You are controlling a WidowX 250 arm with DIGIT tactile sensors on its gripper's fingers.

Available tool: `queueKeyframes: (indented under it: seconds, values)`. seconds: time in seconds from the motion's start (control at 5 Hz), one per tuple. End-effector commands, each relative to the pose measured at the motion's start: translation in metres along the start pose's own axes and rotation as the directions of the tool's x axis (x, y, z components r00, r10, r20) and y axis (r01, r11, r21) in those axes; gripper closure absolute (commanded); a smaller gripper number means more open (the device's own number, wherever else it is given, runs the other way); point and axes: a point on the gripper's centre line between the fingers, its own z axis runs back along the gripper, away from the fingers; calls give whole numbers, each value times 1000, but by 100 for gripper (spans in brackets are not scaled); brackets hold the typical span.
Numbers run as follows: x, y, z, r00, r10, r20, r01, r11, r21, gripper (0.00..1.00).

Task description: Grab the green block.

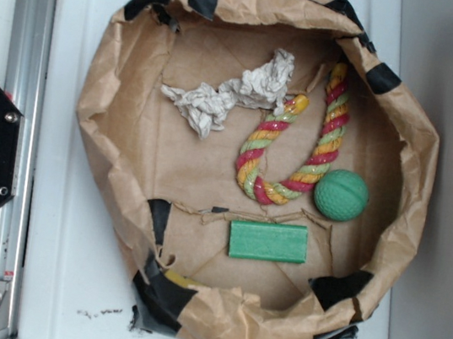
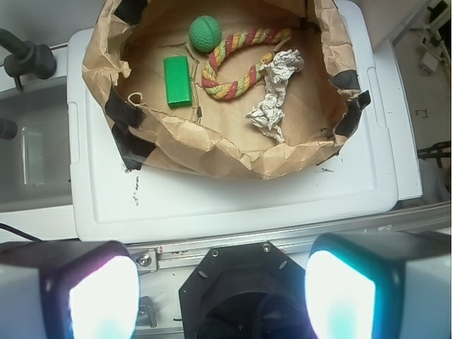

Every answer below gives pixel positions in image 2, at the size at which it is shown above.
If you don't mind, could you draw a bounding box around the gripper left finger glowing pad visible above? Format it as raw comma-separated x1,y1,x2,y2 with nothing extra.
1,241,140,338

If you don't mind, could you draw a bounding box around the crumpled brown paper bag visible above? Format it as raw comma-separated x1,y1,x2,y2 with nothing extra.
82,1,370,179

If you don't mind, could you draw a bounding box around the multicolour braided rope toy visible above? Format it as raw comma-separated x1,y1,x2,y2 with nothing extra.
201,28,292,100

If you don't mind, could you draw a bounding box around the green dimpled ball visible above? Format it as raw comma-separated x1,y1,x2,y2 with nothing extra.
189,16,222,53

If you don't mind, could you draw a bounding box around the clear plastic storage bin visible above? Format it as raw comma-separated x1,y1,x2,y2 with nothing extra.
1,76,72,213

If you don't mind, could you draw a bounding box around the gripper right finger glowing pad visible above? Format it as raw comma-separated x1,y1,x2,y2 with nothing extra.
304,232,451,338

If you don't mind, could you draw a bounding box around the green rectangular block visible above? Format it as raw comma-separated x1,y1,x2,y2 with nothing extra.
164,56,192,108

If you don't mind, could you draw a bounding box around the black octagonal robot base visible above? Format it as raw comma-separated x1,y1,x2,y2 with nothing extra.
179,242,316,338

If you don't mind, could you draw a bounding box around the white plastic bin lid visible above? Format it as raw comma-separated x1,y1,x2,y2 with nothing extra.
67,1,422,244

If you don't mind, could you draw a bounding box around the dark grey clamp knob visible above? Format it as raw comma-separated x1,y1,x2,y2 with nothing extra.
1,28,57,91

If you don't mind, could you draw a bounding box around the aluminium extrusion rail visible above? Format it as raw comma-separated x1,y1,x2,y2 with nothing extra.
126,201,451,274

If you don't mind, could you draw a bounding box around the crumpled white paper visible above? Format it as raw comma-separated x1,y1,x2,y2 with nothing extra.
245,49,304,143

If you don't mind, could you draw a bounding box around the black cable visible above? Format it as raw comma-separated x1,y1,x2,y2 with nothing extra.
0,222,42,243

